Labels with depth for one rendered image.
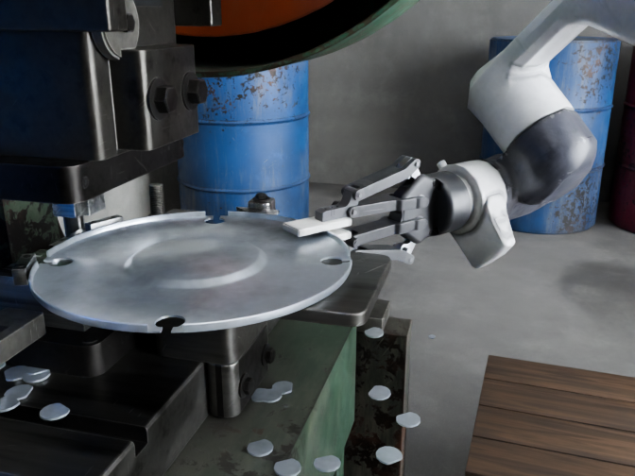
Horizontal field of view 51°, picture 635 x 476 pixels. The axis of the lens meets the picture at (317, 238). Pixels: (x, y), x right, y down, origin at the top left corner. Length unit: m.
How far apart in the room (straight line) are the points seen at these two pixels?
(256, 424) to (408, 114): 3.37
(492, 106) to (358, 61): 3.10
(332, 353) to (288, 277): 0.18
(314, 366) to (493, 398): 0.59
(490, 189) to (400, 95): 3.09
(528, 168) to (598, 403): 0.59
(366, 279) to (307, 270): 0.05
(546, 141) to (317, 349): 0.36
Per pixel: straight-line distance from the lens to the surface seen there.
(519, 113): 0.83
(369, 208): 0.72
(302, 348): 0.76
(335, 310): 0.53
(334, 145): 4.02
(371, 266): 0.62
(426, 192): 0.78
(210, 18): 0.66
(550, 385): 1.32
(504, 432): 1.18
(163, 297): 0.56
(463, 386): 1.96
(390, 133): 3.94
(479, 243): 0.83
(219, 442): 0.62
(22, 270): 0.63
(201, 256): 0.63
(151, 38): 0.63
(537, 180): 0.83
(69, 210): 0.66
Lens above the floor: 1.00
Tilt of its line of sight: 19 degrees down
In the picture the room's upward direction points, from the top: straight up
